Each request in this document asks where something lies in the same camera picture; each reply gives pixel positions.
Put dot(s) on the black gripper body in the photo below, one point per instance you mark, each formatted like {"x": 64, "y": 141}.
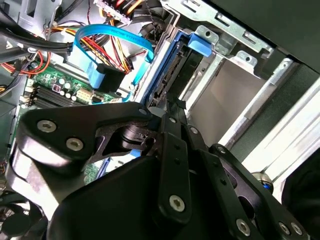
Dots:
{"x": 112, "y": 205}

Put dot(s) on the hard disk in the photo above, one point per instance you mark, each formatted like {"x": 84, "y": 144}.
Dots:
{"x": 198, "y": 45}

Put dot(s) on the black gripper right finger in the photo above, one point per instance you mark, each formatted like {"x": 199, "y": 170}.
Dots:
{"x": 237, "y": 175}

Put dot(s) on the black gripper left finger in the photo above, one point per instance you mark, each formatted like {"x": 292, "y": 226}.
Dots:
{"x": 75, "y": 117}

